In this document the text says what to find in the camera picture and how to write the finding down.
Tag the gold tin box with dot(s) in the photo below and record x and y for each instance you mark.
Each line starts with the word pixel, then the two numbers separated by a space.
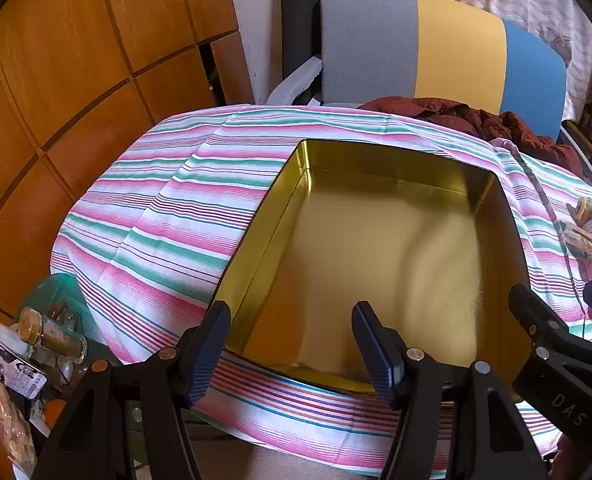
pixel 376 240

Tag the dark red jacket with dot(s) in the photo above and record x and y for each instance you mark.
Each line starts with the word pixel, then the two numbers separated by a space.
pixel 451 115

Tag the wooden wardrobe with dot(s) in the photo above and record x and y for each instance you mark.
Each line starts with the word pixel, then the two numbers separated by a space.
pixel 76 60

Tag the black rolled mat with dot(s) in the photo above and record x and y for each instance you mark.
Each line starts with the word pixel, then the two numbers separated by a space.
pixel 298 20

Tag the glass jar with cork lid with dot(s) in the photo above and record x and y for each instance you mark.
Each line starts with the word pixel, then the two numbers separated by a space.
pixel 51 335

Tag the green-ended snack bar packet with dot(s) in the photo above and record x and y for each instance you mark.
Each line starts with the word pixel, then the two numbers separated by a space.
pixel 583 242

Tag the grey yellow blue chair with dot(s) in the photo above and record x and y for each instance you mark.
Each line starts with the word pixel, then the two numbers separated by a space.
pixel 366 40

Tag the brown wooden frame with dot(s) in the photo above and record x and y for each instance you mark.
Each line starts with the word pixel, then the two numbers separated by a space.
pixel 588 136

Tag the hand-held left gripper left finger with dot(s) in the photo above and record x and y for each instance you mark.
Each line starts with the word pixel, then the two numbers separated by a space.
pixel 207 355

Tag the printed photo packet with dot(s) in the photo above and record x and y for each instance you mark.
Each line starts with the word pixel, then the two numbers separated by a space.
pixel 11 365

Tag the green translucent plastic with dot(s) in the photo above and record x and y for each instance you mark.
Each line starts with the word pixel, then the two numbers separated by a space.
pixel 66 290

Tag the yellow plastic clip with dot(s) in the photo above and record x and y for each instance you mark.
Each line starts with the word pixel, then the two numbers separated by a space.
pixel 585 208

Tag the clear plastic snack bag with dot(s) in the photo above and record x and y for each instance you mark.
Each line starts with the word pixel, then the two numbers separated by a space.
pixel 11 425

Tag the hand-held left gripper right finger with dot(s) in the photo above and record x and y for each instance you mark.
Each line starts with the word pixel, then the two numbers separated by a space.
pixel 376 355

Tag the striped tablecloth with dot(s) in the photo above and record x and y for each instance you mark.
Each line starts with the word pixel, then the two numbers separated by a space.
pixel 176 210

